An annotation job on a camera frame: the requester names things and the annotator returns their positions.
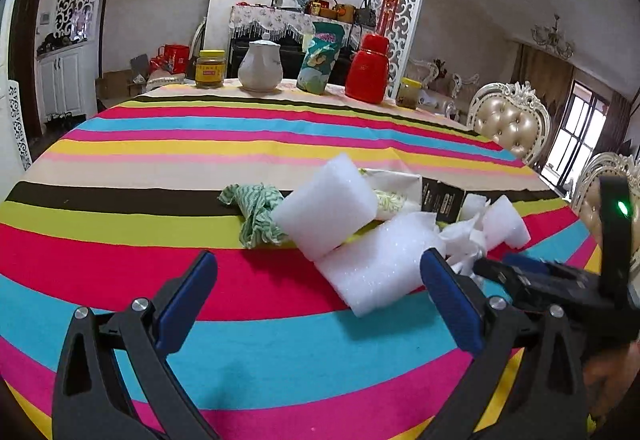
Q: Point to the black handbag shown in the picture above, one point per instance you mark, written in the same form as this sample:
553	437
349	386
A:
365	15

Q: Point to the chandelier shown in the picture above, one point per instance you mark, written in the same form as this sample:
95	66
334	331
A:
552	39

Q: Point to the person right hand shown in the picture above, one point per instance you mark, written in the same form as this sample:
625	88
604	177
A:
609	376

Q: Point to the white foam block left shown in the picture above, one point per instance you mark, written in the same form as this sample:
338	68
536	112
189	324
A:
323	213

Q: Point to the far tufted beige chair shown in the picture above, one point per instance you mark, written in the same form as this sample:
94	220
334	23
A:
512	116

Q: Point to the white ceramic teapot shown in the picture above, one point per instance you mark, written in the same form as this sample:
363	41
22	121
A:
261	69

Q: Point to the yellow lidded jar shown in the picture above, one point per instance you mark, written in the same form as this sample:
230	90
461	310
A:
209	68
408	93

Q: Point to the red plastic jug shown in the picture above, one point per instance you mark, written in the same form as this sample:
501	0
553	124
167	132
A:
368	75

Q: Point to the silver foil packet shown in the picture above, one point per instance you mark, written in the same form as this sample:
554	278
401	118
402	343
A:
397	192

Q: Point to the sideboard with lace cloth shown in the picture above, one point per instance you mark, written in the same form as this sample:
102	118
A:
292	31

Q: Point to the green patterned cloth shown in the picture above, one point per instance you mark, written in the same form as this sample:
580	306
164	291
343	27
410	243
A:
256	203

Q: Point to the yellow lidded jar right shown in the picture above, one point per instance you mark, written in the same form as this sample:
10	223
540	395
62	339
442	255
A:
408	93

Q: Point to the black small carton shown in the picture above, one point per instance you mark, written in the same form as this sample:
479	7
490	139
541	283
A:
441	199

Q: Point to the striped colourful tablecloth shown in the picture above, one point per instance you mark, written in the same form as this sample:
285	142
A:
125	201

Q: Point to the green floral bag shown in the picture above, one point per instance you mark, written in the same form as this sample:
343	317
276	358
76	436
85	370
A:
320	57

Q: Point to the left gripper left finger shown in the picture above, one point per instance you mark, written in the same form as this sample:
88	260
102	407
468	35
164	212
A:
91	400

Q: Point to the white foam wedge front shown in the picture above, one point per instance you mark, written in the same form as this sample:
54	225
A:
384	265

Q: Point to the yellow lidded jar left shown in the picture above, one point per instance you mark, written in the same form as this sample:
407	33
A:
209	68

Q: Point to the white foam block right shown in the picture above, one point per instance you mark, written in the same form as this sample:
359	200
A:
502	224

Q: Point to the white tissue pile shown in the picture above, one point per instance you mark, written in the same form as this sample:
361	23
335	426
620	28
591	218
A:
465	241

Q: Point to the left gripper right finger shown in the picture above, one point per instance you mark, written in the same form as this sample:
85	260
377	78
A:
524	380

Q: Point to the white foam block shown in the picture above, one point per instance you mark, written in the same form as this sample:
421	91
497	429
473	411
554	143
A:
323	213
502	224

